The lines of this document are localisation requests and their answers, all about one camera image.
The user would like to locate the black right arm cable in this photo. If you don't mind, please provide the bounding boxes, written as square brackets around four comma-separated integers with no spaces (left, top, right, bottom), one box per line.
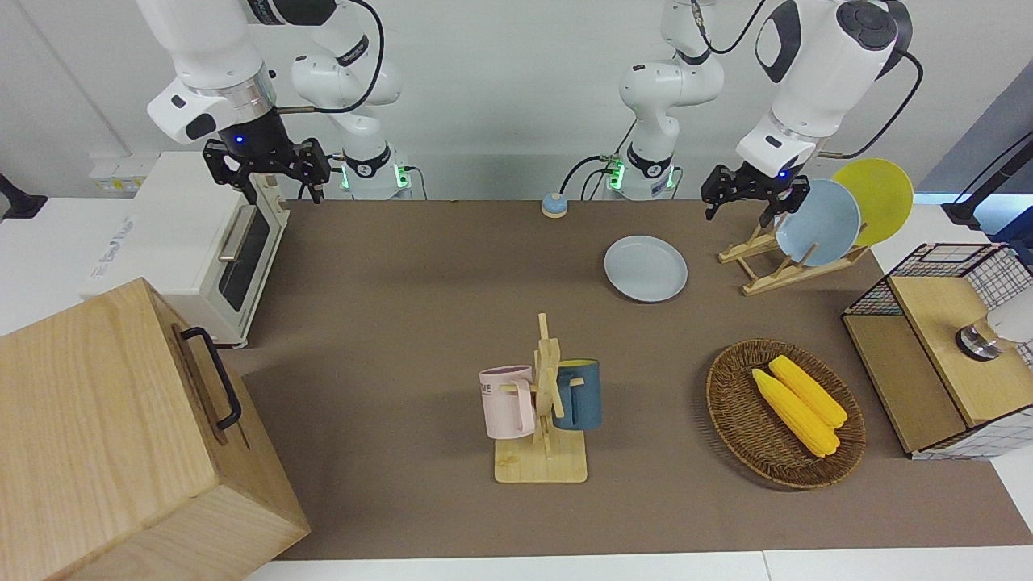
[274,0,387,114]

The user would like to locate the brown wicker basket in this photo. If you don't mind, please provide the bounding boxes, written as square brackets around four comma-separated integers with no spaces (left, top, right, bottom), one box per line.
[706,339,867,491]

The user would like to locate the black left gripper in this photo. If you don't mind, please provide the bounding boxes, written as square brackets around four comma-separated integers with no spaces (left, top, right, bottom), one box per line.
[701,161,810,229]

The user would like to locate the wooden drawer cabinet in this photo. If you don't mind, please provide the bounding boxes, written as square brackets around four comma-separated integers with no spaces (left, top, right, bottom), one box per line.
[0,278,312,581]

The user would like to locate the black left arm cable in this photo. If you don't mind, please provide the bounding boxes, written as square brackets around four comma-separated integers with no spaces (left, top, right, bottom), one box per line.
[831,48,923,158]

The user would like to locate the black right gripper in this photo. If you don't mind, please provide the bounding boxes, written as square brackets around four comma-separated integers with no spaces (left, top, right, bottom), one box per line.
[202,109,332,205]

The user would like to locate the light blue plate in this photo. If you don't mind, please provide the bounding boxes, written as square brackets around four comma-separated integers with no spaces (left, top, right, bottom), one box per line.
[775,179,862,267]

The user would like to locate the yellow corn cob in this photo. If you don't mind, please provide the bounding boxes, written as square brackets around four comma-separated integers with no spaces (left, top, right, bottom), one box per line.
[752,368,840,458]
[768,355,848,428]

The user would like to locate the silver white cylindrical device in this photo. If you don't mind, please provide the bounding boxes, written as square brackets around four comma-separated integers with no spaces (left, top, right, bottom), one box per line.
[956,300,1033,362]

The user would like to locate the wooden plate rack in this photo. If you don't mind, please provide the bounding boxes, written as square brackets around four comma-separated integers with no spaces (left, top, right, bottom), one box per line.
[718,222,871,297]

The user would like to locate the dark blue mug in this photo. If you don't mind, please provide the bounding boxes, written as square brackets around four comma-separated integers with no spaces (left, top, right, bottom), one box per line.
[554,359,603,431]

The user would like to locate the black base power cable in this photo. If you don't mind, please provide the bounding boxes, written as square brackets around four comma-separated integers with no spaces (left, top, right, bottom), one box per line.
[558,155,622,201]

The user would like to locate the pink mug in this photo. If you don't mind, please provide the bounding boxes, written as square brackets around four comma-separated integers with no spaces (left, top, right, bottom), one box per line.
[479,366,537,441]

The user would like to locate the black camera stand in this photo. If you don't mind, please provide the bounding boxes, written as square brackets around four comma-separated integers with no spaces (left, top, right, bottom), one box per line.
[0,173,48,220]
[942,133,1033,231]

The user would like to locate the wooden mug tree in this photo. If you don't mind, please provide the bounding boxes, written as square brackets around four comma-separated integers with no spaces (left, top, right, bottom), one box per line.
[494,313,588,484]

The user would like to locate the gray plate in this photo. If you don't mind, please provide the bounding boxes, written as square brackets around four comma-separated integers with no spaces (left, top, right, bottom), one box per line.
[604,235,689,303]

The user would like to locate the brown table mat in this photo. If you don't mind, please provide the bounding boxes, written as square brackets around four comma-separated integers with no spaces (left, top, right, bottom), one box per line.
[226,199,1033,561]

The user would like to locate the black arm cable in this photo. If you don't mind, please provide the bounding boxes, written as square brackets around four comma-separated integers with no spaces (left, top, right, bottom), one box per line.
[831,48,923,158]
[274,0,387,114]

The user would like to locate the wire and wood shelf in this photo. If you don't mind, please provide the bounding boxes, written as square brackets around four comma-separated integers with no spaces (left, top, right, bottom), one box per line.
[841,242,1033,461]

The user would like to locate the white toaster oven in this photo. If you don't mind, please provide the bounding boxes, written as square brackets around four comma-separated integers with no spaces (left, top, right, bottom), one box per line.
[81,151,290,349]

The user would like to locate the black cabinet handle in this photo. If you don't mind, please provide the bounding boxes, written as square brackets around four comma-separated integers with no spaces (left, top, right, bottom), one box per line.
[180,327,243,431]

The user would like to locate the yellow plate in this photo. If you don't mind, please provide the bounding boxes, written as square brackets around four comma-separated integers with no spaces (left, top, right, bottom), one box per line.
[831,158,914,247]

